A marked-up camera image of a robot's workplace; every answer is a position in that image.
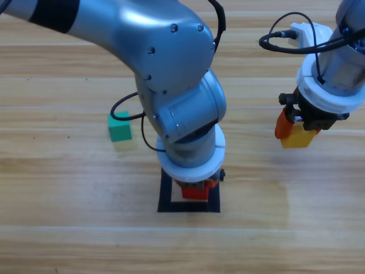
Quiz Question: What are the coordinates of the green wooden block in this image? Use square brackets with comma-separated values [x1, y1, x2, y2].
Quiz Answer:
[107, 111, 133, 143]

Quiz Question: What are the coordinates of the black tape rectangle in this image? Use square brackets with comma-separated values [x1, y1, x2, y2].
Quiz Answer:
[157, 167, 221, 213]

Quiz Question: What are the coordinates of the red wooden block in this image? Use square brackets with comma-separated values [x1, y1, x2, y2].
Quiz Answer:
[181, 185, 210, 201]

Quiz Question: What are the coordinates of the yellow wooden block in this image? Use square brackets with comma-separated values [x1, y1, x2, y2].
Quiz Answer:
[281, 125, 318, 150]

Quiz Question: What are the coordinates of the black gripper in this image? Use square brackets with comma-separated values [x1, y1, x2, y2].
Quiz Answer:
[173, 168, 226, 190]
[274, 85, 350, 142]

